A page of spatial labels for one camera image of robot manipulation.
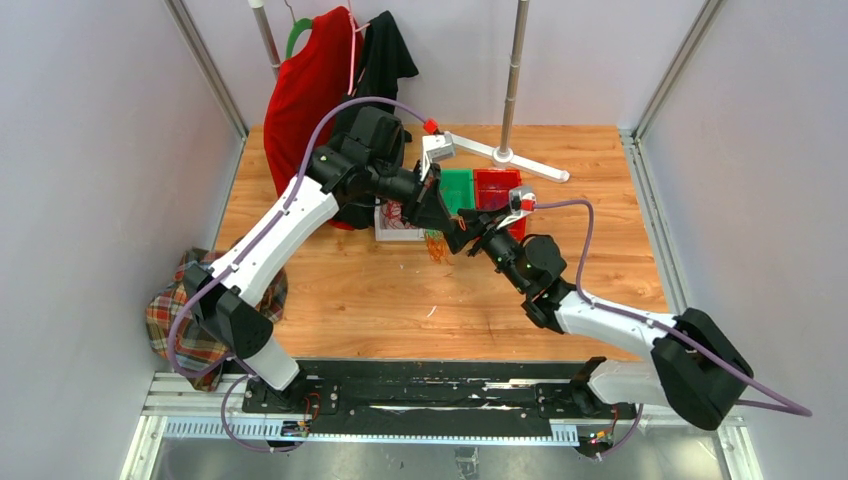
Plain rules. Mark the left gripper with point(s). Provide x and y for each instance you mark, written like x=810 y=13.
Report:
x=426 y=207

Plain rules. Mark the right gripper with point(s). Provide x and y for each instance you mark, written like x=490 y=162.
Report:
x=472 y=225

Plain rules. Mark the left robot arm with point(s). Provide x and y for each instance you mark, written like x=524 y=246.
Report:
x=364 y=161

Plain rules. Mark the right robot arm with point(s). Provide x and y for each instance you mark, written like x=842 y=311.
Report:
x=687 y=363

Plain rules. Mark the green plastic bin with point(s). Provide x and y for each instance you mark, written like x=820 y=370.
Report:
x=457 y=190

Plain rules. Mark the red plastic bin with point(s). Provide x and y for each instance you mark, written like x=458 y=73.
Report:
x=492 y=187

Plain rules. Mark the white plastic bin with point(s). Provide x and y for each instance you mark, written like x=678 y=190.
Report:
x=390 y=227

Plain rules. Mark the white clothes rack stand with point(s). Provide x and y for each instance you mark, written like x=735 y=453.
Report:
x=503 y=156

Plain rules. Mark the black shirt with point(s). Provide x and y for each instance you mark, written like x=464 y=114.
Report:
x=384 y=60

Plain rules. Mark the red shirt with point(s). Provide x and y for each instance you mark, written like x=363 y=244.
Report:
x=309 y=84

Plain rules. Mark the pink hanger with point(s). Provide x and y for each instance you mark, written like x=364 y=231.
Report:
x=356 y=29

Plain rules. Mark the green hanger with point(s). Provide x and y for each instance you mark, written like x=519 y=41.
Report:
x=299 y=27

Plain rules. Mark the plaid shirt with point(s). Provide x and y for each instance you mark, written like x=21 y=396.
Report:
x=197 y=350

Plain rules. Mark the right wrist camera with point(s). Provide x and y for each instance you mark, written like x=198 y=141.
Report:
x=521 y=203

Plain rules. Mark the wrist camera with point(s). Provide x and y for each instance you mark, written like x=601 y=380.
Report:
x=435 y=148
x=521 y=203

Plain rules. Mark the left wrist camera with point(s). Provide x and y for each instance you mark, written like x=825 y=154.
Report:
x=435 y=148

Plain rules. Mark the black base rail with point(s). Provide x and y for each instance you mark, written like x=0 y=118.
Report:
x=429 y=400

